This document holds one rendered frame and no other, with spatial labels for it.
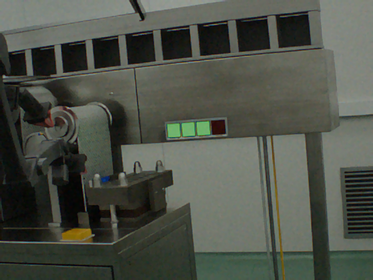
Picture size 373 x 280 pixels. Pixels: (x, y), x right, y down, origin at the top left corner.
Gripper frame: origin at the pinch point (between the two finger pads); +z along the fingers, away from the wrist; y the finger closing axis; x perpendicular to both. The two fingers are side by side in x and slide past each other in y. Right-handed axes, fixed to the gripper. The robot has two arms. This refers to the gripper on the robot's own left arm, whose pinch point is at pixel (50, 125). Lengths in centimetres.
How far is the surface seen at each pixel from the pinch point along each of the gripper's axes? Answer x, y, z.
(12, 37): 54, -39, 4
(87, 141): 0.6, 7.5, 13.8
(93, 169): -6.2, 6.9, 21.9
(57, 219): -26.8, -2.9, 20.4
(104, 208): -21.3, 13.6, 24.6
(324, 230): -10, 80, 78
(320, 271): -23, 77, 88
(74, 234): -40.9, 18.5, 3.9
